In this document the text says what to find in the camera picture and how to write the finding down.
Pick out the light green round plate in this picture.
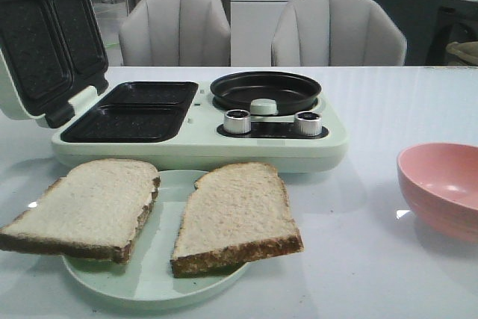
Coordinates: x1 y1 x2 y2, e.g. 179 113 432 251
63 170 249 309

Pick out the grey upholstered chair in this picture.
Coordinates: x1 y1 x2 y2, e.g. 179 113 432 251
271 0 407 67
119 0 231 66

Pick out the black round frying pan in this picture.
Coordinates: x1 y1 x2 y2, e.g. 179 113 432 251
210 71 322 116

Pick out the right silver control knob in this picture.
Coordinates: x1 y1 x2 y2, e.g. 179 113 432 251
293 111 323 137

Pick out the left grey upholstered chair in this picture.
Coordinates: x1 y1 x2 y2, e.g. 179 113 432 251
119 0 231 66

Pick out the beige cushion at right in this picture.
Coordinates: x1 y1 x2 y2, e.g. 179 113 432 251
446 41 477 66

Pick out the green sandwich maker lid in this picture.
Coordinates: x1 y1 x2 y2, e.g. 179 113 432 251
1 0 108 128

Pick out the green breakfast maker base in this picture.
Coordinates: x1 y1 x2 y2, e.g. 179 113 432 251
52 81 348 173

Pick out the dark appliance at right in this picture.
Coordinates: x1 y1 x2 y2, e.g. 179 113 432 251
426 0 477 66

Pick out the silver control knob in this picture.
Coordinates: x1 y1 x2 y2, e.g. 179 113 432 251
223 109 252 134
293 111 323 137

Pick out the right grey upholstered chair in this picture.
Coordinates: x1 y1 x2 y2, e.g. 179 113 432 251
271 0 407 67

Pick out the left silver control knob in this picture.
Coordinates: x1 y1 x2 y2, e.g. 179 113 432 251
223 109 252 134

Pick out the white cabinet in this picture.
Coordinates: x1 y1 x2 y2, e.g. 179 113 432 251
230 0 291 66

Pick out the pink bowl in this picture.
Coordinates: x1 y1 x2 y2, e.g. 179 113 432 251
397 143 477 243

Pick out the bread slice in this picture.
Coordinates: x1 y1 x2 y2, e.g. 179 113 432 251
170 162 304 277
1 158 161 264

